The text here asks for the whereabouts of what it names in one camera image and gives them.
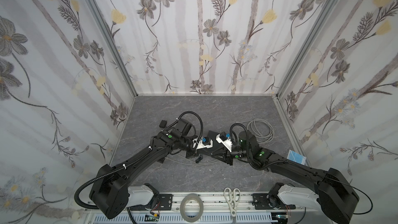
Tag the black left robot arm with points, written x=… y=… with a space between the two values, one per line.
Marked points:
x=108 y=191

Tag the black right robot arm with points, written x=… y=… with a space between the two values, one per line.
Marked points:
x=333 y=194

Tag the blue face mask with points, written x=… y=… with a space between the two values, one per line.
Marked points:
x=296 y=157

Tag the white handled scissors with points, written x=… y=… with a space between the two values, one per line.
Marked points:
x=232 y=197

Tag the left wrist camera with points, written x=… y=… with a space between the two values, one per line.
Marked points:
x=202 y=143

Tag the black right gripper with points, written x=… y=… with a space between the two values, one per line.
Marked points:
x=228 y=152

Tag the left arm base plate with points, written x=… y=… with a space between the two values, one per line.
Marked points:
x=162 y=202

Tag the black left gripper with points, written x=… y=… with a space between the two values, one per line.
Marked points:
x=193 y=150

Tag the black power adapter with cable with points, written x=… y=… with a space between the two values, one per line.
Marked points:
x=163 y=124

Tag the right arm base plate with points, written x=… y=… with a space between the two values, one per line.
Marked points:
x=266 y=202

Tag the clear tape roll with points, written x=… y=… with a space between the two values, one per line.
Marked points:
x=191 y=208

